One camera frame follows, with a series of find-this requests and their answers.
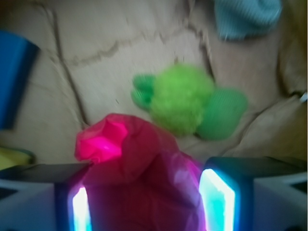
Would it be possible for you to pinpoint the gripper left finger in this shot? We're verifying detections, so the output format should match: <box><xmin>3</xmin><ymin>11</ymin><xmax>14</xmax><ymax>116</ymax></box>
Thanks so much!
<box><xmin>0</xmin><ymin>163</ymin><xmax>93</xmax><ymax>231</ymax></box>

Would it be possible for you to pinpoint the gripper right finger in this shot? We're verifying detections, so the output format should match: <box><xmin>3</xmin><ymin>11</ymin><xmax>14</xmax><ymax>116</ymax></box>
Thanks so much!
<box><xmin>199</xmin><ymin>157</ymin><xmax>308</xmax><ymax>231</ymax></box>

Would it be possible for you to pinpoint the red paper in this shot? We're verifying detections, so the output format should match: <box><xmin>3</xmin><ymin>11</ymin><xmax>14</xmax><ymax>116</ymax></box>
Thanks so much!
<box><xmin>75</xmin><ymin>114</ymin><xmax>205</xmax><ymax>231</ymax></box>

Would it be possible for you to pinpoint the yellow sponge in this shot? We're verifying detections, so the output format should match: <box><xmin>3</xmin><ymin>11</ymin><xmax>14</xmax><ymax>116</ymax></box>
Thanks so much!
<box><xmin>0</xmin><ymin>147</ymin><xmax>36</xmax><ymax>170</ymax></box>

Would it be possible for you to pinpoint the green plush toy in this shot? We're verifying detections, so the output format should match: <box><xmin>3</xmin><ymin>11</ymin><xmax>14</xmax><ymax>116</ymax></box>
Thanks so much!
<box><xmin>131</xmin><ymin>64</ymin><xmax>248</xmax><ymax>140</ymax></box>

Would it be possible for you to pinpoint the blue wooden block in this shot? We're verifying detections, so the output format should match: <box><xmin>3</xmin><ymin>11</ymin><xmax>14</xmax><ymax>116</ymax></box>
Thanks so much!
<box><xmin>0</xmin><ymin>30</ymin><xmax>39</xmax><ymax>130</ymax></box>

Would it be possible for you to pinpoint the brown paper bag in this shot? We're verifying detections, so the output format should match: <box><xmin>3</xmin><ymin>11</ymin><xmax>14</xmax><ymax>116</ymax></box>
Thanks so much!
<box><xmin>0</xmin><ymin>0</ymin><xmax>308</xmax><ymax>164</ymax></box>

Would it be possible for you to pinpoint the light blue cloth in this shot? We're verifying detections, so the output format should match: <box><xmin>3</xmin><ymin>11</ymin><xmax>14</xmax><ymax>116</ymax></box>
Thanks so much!
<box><xmin>213</xmin><ymin>0</ymin><xmax>282</xmax><ymax>40</ymax></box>

